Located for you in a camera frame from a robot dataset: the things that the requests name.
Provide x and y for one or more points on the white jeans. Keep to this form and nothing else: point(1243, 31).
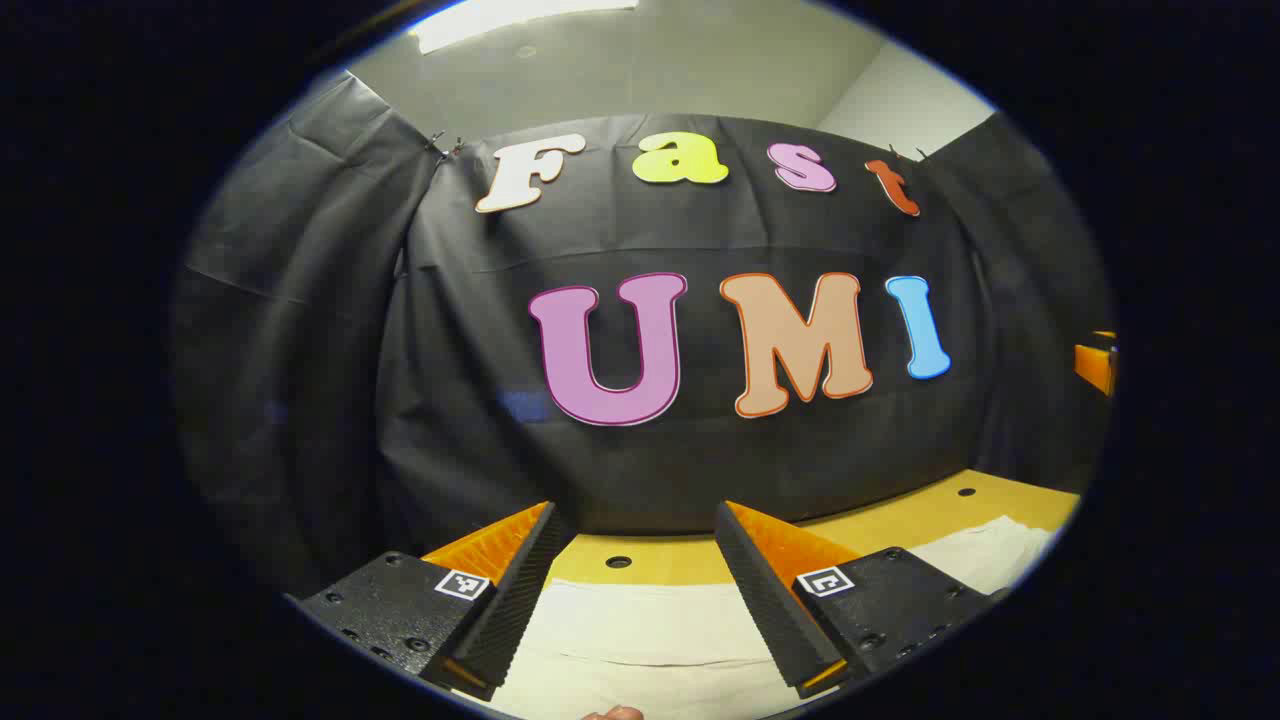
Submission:
point(650, 640)

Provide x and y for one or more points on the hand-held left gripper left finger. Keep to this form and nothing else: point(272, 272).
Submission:
point(520, 590)

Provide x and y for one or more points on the black backdrop cloth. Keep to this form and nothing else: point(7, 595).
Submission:
point(480, 400)

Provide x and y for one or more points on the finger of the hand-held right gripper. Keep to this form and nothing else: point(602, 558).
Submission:
point(1097, 365)

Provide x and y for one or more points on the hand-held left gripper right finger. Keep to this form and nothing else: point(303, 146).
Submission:
point(765, 600)

